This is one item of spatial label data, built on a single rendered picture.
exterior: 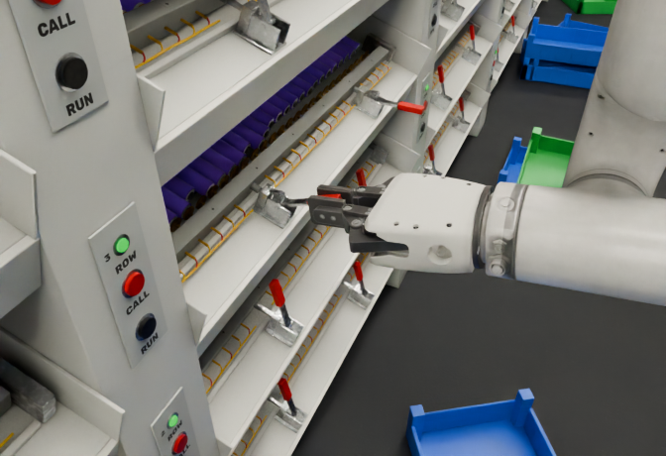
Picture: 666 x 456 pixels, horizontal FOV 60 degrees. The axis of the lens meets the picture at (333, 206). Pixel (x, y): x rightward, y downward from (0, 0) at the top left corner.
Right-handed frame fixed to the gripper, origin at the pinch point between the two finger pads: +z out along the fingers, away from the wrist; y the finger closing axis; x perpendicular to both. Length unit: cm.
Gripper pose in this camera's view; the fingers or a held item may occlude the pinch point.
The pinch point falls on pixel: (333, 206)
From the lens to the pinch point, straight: 58.2
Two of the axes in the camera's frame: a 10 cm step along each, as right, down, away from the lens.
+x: -1.4, -8.3, -5.4
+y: 4.2, -5.5, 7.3
